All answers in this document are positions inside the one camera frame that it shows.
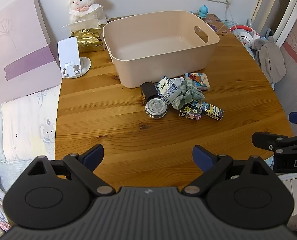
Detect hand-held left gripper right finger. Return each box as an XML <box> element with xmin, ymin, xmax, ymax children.
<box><xmin>181</xmin><ymin>145</ymin><xmax>277</xmax><ymax>197</ymax></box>

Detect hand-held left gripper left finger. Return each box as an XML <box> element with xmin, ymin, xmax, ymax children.
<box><xmin>21</xmin><ymin>144</ymin><xmax>115</xmax><ymax>197</ymax></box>

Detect star patterned small box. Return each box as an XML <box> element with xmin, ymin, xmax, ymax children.
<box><xmin>179</xmin><ymin>105</ymin><xmax>203</xmax><ymax>121</ymax></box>

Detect long cartoon patterned box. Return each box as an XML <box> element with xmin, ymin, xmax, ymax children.
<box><xmin>188</xmin><ymin>100</ymin><xmax>225</xmax><ymax>122</ymax></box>

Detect grey-green cloth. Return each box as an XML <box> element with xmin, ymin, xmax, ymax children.
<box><xmin>170</xmin><ymin>79</ymin><xmax>205</xmax><ymax>110</ymax></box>

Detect round silver tin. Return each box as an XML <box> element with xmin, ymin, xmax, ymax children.
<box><xmin>145</xmin><ymin>97</ymin><xmax>168</xmax><ymax>119</ymax></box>

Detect blue cartoon tissue pack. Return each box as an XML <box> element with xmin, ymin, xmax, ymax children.
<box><xmin>185</xmin><ymin>73</ymin><xmax>211</xmax><ymax>91</ymax></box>

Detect blue white patterned packet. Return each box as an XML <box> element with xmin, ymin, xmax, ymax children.
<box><xmin>155</xmin><ymin>76</ymin><xmax>180</xmax><ymax>104</ymax></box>

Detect small black box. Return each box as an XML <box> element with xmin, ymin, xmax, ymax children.
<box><xmin>140</xmin><ymin>82</ymin><xmax>159</xmax><ymax>103</ymax></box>

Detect beige plastic storage bin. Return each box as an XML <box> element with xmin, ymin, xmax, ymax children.
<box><xmin>103</xmin><ymin>10</ymin><xmax>220</xmax><ymax>89</ymax></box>

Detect white cabinet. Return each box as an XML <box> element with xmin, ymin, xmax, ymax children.
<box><xmin>279</xmin><ymin>172</ymin><xmax>297</xmax><ymax>217</ymax></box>

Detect grey cloth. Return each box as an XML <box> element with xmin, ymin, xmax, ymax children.
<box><xmin>251</xmin><ymin>36</ymin><xmax>287</xmax><ymax>84</ymax></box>

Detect white elephant print pillow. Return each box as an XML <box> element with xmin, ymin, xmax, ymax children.
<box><xmin>1</xmin><ymin>86</ymin><xmax>62</xmax><ymax>164</ymax></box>

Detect red white headphones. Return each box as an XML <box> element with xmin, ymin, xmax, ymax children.
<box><xmin>229</xmin><ymin>24</ymin><xmax>261</xmax><ymax>48</ymax></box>

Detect white phone stand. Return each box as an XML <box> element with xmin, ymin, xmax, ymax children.
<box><xmin>58</xmin><ymin>37</ymin><xmax>92</xmax><ymax>79</ymax></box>

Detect gold tissue pack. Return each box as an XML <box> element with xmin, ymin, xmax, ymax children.
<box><xmin>63</xmin><ymin>19</ymin><xmax>107</xmax><ymax>53</ymax></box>

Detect pink purple flat board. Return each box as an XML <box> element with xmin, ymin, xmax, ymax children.
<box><xmin>0</xmin><ymin>0</ymin><xmax>62</xmax><ymax>111</ymax></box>

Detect purple floral table cover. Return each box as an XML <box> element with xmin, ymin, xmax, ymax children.
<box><xmin>188</xmin><ymin>13</ymin><xmax>233</xmax><ymax>37</ymax></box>

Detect blue toy figure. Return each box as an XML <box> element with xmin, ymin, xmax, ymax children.
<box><xmin>196</xmin><ymin>5</ymin><xmax>209</xmax><ymax>19</ymax></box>

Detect white plush lamb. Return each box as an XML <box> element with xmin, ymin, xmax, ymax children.
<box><xmin>67</xmin><ymin>0</ymin><xmax>109</xmax><ymax>24</ymax></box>

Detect white shelf frame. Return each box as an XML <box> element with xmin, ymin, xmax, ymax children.
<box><xmin>251</xmin><ymin>0</ymin><xmax>297</xmax><ymax>48</ymax></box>

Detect white plug with cable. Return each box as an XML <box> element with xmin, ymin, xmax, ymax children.
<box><xmin>223</xmin><ymin>0</ymin><xmax>239</xmax><ymax>23</ymax></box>

